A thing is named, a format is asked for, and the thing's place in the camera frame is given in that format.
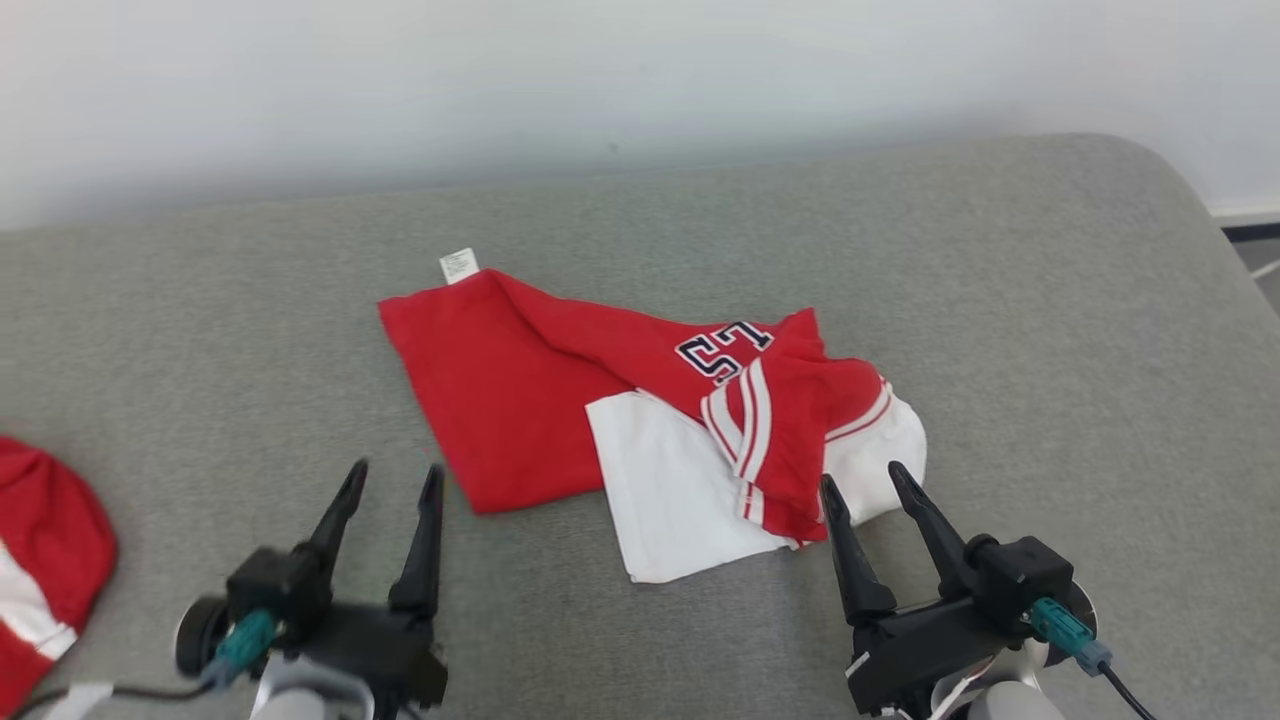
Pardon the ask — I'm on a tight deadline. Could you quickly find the white wall baseboard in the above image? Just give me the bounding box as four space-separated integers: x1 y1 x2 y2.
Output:
1205 195 1280 246

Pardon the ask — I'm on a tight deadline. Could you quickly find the thin black cable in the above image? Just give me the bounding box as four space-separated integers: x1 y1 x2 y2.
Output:
1100 665 1161 720
20 683 216 720

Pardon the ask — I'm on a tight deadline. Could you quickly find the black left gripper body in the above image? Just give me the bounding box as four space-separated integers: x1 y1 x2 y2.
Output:
290 600 448 711

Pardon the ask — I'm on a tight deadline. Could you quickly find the white cable label tag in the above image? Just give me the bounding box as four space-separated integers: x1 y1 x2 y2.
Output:
40 683 113 720

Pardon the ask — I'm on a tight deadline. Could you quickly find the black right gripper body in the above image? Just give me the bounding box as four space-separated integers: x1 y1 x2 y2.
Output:
848 598 1041 716

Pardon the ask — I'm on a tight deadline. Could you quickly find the red white basketball jersey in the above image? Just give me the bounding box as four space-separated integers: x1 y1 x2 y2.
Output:
378 247 928 585

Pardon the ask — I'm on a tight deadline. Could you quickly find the red white crumpled jersey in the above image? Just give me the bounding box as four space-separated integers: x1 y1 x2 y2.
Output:
0 437 119 716

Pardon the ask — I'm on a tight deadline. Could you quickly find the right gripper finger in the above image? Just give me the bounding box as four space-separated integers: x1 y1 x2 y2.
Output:
888 461 976 601
820 475 898 627

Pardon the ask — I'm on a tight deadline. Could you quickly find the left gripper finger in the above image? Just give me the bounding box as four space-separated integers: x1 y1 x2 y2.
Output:
298 458 369 581
390 463 446 619

